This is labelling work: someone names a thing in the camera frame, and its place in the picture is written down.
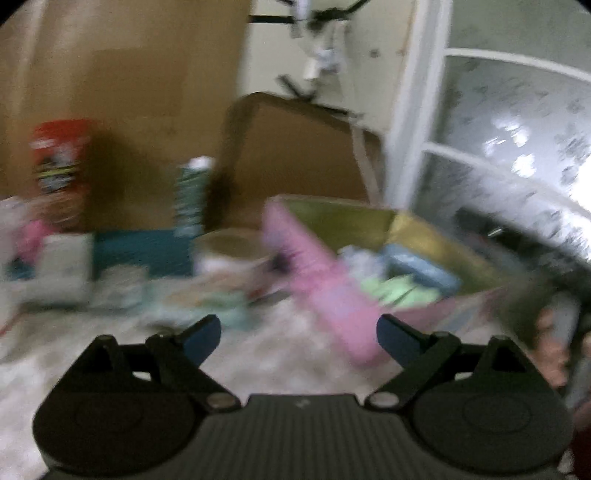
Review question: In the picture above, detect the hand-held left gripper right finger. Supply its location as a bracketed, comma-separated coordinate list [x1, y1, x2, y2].
[364, 315, 529, 411]

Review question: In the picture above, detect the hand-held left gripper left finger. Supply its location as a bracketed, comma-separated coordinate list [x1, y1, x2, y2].
[85, 315, 242, 412]

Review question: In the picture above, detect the light green cloth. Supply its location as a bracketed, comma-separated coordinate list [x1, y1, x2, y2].
[362, 274, 437, 309]

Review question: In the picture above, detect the blue soft pack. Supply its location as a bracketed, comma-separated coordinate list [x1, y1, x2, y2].
[382, 244, 463, 297]

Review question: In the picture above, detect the white tissue packet blue label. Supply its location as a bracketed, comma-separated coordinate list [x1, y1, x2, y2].
[339, 246, 386, 280]

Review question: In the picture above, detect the pink tin box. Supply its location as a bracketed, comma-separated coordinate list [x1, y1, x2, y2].
[262, 194, 511, 366]

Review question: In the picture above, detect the pink soft item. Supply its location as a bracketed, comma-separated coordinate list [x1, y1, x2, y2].
[16, 219, 56, 266]

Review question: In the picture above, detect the person's right hand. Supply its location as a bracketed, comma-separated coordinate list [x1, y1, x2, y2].
[536, 308, 572, 389]

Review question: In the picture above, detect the beige patterned tablecloth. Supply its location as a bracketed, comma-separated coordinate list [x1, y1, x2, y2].
[0, 272, 546, 480]

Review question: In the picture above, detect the round tub with beige lid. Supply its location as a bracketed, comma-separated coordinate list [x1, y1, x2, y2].
[193, 228, 275, 280]

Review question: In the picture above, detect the teal flat box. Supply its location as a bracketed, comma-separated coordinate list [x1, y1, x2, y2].
[90, 229, 197, 280]

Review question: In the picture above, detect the green drink carton white cap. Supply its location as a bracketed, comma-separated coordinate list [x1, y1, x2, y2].
[174, 156, 215, 238]

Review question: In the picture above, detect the red snack box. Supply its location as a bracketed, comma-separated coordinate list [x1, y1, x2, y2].
[28, 119, 95, 229]

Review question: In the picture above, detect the white plug adapter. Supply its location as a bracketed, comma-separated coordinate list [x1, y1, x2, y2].
[295, 0, 347, 93]

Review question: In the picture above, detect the white cable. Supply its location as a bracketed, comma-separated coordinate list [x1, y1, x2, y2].
[348, 122, 383, 206]

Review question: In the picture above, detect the white window frame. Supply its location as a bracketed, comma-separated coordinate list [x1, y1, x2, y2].
[385, 0, 591, 259]

